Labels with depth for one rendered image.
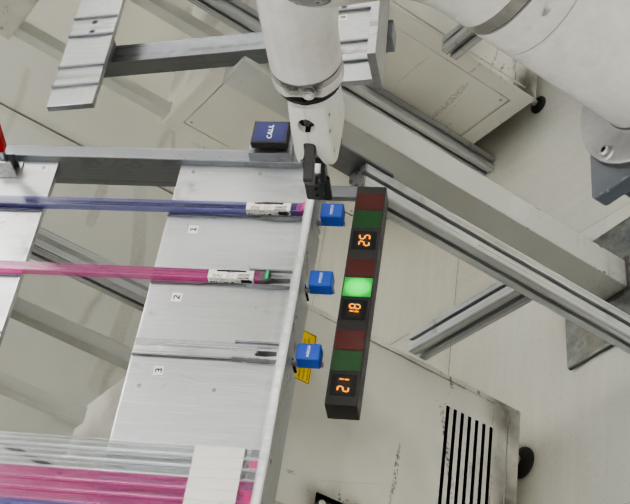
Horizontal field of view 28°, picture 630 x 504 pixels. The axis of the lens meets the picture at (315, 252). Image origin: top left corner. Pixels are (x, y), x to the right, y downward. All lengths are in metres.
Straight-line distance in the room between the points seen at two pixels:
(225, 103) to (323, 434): 1.08
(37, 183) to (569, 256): 0.92
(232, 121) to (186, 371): 1.37
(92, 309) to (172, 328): 2.23
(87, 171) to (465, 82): 1.09
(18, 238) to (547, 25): 0.90
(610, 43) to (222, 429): 0.67
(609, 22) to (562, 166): 1.51
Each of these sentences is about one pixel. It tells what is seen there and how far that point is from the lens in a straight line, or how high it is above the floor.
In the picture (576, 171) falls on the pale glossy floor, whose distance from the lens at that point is 2.57.
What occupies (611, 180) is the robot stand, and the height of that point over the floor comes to 0.70.
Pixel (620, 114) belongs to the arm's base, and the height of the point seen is 0.73.
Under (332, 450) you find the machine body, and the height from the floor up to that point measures 0.44.
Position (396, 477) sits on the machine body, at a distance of 2.00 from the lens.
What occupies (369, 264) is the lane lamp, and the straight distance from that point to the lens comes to 1.62.
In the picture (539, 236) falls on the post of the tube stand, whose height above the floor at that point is 0.22.
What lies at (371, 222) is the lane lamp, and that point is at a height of 0.65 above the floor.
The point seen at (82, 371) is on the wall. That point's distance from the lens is 3.73.
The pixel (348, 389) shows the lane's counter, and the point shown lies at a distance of 1.52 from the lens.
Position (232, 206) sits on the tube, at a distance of 1.68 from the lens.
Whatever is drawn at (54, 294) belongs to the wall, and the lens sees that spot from 3.79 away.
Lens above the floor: 1.36
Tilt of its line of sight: 24 degrees down
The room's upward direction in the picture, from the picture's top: 62 degrees counter-clockwise
